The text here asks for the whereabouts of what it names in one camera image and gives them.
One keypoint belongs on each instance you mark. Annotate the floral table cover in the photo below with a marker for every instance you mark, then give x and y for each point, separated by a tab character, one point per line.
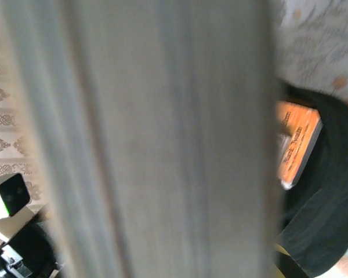
322	43

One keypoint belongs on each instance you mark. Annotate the orange Mark Twain paperback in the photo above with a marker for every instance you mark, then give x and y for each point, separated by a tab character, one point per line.
301	139

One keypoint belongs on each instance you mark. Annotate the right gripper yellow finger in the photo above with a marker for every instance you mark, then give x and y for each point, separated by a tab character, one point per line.
281	266

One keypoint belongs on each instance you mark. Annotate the orange yellow photo cover book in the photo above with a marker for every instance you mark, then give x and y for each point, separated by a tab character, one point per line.
162	144

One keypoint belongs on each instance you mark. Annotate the black backpack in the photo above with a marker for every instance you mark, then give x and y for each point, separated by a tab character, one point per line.
330	173

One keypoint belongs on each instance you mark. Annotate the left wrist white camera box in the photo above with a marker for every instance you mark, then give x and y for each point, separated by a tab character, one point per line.
14	194

